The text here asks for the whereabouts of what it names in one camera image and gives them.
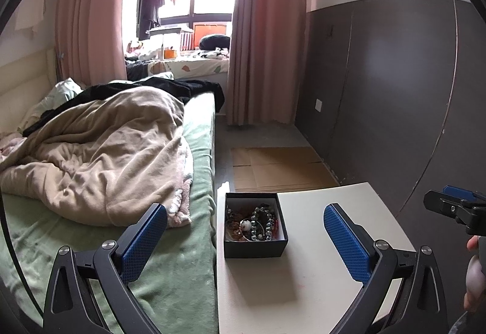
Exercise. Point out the white bead charm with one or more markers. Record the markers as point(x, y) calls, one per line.
point(246, 225)

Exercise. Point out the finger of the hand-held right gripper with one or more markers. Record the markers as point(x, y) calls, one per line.
point(446, 203)

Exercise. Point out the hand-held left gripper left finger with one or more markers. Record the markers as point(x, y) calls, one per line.
point(146, 239)

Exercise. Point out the cream padded headboard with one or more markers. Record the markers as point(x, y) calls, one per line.
point(22, 79)

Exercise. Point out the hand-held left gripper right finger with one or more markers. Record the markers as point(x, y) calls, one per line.
point(347, 243)

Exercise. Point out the small orange container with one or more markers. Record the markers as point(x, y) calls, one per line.
point(169, 53)

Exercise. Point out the black jewelry box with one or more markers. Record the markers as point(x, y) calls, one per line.
point(254, 248)

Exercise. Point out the black clothing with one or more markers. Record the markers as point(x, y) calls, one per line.
point(178, 87)

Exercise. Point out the grey folding rack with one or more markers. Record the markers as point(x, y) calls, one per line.
point(167, 29)

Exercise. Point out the white wall outlet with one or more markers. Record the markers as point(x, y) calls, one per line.
point(318, 105)

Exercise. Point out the black cushion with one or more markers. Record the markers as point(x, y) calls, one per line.
point(214, 42)

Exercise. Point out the orange box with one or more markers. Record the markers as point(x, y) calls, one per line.
point(207, 30)

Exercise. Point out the pink curtain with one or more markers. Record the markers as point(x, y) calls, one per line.
point(91, 15)
point(265, 34)

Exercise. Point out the flattened cardboard sheets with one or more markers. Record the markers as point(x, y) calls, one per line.
point(273, 170)

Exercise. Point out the beige blanket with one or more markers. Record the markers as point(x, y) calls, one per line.
point(106, 151)

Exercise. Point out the light green pillow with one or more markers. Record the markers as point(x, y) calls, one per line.
point(62, 91)

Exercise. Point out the pink fluffy blanket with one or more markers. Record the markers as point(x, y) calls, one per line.
point(182, 205)

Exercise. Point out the printed window seat cushion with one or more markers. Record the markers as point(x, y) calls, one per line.
point(197, 66)

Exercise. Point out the person's right hand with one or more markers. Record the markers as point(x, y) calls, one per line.
point(476, 280)

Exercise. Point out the bed with green sheet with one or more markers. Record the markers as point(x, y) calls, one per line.
point(178, 280)

